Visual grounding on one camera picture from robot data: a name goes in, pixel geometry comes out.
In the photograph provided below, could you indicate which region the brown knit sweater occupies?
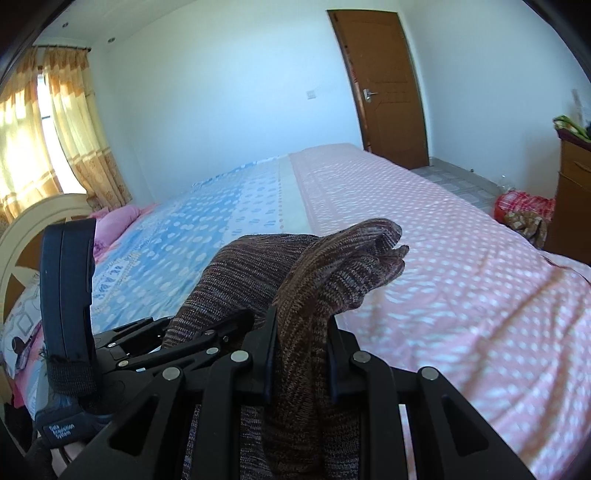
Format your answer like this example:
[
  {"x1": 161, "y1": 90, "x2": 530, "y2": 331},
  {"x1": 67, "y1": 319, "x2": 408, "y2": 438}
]
[{"x1": 163, "y1": 218, "x2": 409, "y2": 479}]

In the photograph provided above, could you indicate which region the person's left hand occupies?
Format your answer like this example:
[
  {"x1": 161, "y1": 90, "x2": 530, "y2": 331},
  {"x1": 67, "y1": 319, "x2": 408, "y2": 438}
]
[{"x1": 50, "y1": 442, "x2": 85, "y2": 477}]

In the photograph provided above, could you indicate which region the white patterned pillow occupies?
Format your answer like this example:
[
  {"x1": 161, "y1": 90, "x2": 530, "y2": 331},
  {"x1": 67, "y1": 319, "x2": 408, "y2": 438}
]
[{"x1": 1, "y1": 273, "x2": 42, "y2": 380}]

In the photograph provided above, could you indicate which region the blue and pink bedsheet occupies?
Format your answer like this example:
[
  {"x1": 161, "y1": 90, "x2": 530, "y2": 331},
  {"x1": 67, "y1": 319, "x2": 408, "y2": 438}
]
[{"x1": 13, "y1": 142, "x2": 591, "y2": 480}]

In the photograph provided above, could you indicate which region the folded pink blanket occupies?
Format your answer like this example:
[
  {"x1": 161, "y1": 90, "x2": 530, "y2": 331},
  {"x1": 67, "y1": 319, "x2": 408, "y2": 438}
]
[{"x1": 89, "y1": 205, "x2": 141, "y2": 263}]

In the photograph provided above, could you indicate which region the cream wooden headboard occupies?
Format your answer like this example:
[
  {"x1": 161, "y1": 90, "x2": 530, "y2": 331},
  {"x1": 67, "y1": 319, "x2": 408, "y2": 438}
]
[{"x1": 1, "y1": 194, "x2": 92, "y2": 323}]

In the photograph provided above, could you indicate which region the yellow patterned curtain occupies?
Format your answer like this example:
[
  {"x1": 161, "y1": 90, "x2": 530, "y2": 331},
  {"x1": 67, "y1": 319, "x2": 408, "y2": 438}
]
[{"x1": 1, "y1": 46, "x2": 131, "y2": 223}]

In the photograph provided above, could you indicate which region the brown wooden dresser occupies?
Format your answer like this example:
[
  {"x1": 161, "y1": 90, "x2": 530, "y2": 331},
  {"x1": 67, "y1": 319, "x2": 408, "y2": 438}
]
[{"x1": 545, "y1": 129, "x2": 591, "y2": 265}]

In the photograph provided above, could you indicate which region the red plaid bag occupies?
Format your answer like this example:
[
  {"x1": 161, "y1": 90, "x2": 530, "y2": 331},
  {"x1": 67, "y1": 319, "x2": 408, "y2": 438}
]
[{"x1": 493, "y1": 190, "x2": 556, "y2": 249}]

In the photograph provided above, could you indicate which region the green cloth on dresser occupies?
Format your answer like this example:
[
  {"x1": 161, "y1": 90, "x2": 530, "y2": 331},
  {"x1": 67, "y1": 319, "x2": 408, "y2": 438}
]
[{"x1": 553, "y1": 115, "x2": 590, "y2": 142}]

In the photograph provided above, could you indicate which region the brown wooden door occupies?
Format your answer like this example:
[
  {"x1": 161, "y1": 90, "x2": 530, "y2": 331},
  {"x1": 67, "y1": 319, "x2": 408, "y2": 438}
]
[{"x1": 328, "y1": 9, "x2": 429, "y2": 170}]

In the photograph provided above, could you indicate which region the silver door handle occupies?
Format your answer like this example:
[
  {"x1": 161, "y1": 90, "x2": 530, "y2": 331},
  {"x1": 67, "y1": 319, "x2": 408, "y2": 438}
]
[{"x1": 363, "y1": 88, "x2": 377, "y2": 103}]

